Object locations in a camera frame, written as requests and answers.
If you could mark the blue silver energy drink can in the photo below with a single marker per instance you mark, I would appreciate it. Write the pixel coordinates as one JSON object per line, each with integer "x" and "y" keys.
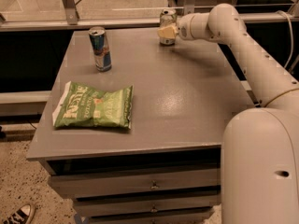
{"x": 101, "y": 52}

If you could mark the green white 7up can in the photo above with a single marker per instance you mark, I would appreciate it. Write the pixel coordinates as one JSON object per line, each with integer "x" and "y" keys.
{"x": 168, "y": 19}

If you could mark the metal frame railing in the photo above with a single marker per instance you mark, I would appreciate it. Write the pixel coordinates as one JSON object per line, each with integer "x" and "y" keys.
{"x": 33, "y": 15}

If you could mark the black white sneaker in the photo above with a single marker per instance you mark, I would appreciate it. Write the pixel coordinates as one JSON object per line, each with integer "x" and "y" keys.
{"x": 24, "y": 215}

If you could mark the green potato chips bag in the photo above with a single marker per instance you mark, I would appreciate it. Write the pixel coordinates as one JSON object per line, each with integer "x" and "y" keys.
{"x": 85, "y": 106}

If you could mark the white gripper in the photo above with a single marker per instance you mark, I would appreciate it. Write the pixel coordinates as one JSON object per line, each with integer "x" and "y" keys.
{"x": 184, "y": 27}

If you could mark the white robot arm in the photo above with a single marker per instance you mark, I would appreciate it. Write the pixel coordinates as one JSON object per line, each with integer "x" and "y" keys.
{"x": 260, "y": 147}

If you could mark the grey drawer cabinet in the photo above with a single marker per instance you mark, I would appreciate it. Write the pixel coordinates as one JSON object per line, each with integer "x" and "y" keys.
{"x": 164, "y": 169}

